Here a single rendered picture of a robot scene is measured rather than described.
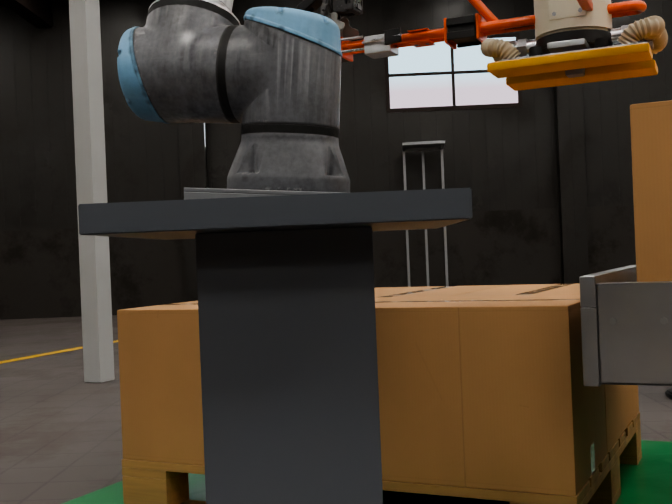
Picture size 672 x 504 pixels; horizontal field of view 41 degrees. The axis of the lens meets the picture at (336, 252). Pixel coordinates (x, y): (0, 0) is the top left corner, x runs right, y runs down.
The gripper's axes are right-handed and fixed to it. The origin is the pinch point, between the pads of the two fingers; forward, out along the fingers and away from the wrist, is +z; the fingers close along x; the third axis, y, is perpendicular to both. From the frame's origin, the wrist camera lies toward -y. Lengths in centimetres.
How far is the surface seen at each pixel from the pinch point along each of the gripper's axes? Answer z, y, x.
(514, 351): 74, 47, -17
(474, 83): -147, -192, 861
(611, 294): 62, 70, -33
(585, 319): 66, 65, -33
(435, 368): 78, 29, -17
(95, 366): 110, -236, 190
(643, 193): 42, 75, -18
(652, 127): 29, 77, -19
